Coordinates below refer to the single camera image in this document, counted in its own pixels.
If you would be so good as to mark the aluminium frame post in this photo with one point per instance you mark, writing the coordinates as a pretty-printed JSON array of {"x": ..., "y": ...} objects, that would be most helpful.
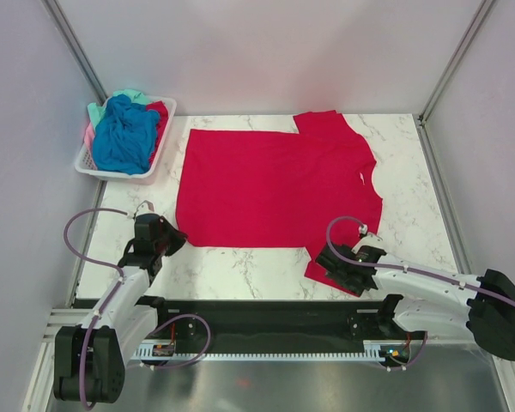
[
  {"x": 64, "y": 27},
  {"x": 477, "y": 21}
]

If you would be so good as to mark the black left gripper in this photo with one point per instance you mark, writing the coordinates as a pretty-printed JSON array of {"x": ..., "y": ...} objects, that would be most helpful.
[{"x": 178, "y": 238}]

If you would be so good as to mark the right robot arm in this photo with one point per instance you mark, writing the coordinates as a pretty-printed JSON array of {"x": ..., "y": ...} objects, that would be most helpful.
[{"x": 419, "y": 298}]

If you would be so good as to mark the white plastic laundry basket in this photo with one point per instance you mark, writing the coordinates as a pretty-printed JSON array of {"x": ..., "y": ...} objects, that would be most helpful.
[{"x": 85, "y": 163}]

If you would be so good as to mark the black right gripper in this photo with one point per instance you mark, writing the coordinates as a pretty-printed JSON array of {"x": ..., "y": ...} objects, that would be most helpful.
[{"x": 338, "y": 280}]

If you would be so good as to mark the red t shirt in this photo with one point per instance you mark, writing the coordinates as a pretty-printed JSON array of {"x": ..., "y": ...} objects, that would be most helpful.
[
  {"x": 271, "y": 189},
  {"x": 159, "y": 107}
]

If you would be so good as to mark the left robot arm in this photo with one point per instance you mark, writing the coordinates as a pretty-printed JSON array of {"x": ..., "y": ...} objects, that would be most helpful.
[{"x": 91, "y": 356}]

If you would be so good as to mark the left aluminium frame post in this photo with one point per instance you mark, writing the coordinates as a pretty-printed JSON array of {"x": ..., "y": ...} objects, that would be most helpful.
[{"x": 64, "y": 27}]

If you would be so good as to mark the right aluminium frame post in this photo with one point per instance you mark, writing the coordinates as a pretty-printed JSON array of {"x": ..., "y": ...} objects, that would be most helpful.
[{"x": 477, "y": 21}]

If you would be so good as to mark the blue t shirt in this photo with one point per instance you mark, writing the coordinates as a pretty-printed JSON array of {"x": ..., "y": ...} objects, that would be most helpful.
[{"x": 125, "y": 138}]

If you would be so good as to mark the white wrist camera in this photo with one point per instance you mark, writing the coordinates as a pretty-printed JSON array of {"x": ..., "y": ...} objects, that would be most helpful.
[
  {"x": 369, "y": 239},
  {"x": 142, "y": 208}
]

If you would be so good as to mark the pink t shirt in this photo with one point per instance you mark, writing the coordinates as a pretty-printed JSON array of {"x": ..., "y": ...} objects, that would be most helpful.
[{"x": 89, "y": 136}]

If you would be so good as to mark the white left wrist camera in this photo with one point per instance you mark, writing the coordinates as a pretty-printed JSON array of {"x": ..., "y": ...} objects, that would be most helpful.
[{"x": 142, "y": 208}]

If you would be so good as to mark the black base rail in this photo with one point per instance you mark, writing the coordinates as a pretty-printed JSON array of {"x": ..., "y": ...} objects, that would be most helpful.
[{"x": 196, "y": 325}]

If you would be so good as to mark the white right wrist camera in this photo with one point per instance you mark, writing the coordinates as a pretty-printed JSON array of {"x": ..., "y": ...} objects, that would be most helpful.
[{"x": 369, "y": 239}]

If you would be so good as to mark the teal t shirt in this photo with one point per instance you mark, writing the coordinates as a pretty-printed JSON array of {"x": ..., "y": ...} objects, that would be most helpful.
[{"x": 96, "y": 112}]

